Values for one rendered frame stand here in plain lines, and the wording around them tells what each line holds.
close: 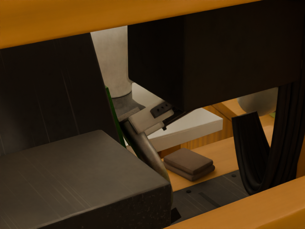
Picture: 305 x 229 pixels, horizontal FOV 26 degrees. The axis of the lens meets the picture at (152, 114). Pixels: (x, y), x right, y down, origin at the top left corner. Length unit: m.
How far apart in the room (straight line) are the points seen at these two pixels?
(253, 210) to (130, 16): 0.28
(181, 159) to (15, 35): 1.07
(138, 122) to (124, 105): 0.77
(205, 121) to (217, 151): 0.20
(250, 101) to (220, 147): 0.34
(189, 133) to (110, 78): 0.25
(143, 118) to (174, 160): 0.48
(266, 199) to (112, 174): 0.21
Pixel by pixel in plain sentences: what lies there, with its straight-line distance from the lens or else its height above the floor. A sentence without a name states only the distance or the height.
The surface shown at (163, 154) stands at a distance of 1.83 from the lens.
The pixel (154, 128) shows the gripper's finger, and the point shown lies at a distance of 1.09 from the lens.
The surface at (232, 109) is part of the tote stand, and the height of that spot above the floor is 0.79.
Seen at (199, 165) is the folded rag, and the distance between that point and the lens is 1.48.
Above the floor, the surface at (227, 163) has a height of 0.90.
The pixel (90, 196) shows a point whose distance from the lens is 0.78.
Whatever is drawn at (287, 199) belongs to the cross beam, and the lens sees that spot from 0.72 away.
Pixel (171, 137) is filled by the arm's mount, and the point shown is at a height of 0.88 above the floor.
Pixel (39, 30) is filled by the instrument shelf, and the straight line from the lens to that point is 0.47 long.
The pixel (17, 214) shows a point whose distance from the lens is 0.76.
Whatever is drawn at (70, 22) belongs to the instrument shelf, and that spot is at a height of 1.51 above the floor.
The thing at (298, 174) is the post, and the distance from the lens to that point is 0.90.
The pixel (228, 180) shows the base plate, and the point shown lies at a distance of 1.49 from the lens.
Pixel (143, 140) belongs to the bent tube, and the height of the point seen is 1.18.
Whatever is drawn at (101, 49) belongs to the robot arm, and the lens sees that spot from 1.71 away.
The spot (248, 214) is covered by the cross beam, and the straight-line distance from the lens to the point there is 0.69.
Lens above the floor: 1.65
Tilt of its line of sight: 25 degrees down
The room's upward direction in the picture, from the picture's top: straight up
